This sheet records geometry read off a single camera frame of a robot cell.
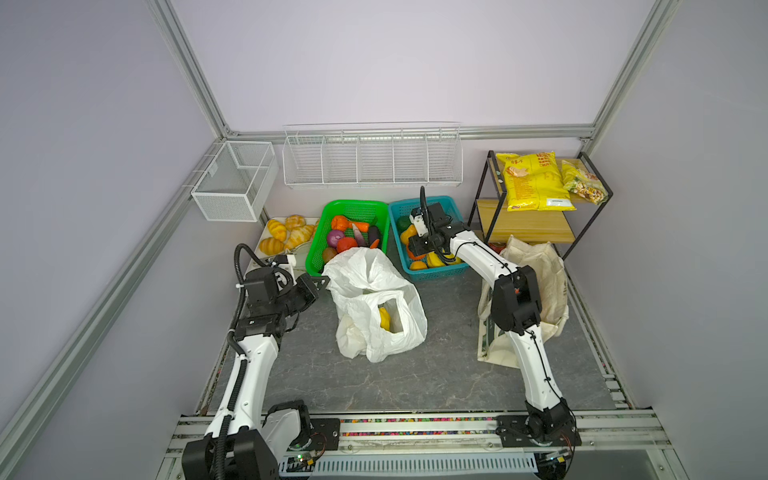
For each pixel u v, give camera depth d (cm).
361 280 69
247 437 39
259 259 67
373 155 99
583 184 75
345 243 106
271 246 108
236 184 102
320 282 77
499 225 88
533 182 78
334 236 108
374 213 115
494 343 76
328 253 107
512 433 74
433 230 80
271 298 62
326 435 74
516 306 60
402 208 115
